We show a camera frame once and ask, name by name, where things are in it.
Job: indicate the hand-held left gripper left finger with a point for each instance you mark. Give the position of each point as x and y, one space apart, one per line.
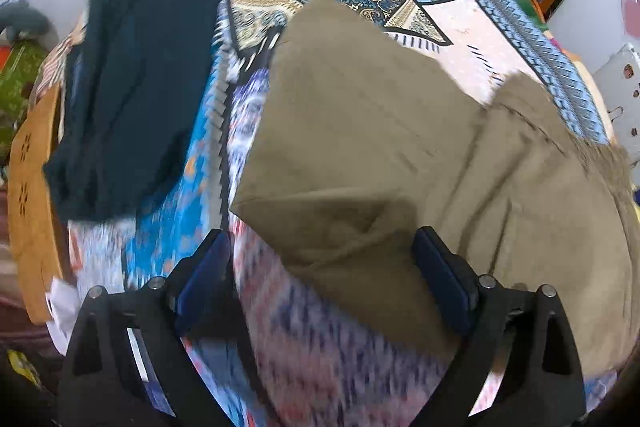
200 277

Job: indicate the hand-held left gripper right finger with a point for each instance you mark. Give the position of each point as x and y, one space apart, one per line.
442 272

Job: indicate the olive green pants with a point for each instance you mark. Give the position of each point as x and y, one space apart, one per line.
375 132

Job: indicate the black folded pants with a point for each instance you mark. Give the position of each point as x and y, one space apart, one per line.
135 82

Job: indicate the pile of papers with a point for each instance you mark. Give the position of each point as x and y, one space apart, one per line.
62 312

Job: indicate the blue patchwork bedspread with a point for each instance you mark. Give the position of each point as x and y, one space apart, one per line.
320 357

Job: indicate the wooden lap desk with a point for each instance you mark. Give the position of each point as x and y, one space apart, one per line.
35 207

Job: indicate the white plastic object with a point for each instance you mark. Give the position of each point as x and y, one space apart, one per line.
620 82

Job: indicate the green fabric basket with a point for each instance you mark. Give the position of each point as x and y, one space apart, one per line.
17 87

